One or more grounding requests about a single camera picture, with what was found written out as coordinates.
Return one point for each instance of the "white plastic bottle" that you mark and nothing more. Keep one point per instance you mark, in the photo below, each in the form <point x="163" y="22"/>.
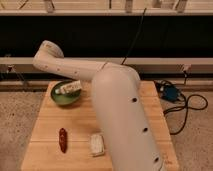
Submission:
<point x="69" y="88"/>

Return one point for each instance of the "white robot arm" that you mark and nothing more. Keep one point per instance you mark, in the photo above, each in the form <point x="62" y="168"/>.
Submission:
<point x="117" y="104"/>

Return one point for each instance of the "green ceramic bowl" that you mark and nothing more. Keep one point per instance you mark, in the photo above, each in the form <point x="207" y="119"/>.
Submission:
<point x="64" y="99"/>

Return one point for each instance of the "white sponge block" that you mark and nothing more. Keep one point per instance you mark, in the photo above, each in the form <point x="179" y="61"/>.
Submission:
<point x="97" y="145"/>

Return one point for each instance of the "blue power adapter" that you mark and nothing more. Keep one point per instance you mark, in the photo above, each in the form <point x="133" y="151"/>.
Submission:
<point x="170" y="94"/>

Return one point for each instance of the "wooden table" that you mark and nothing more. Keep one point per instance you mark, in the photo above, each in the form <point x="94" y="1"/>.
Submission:
<point x="78" y="119"/>

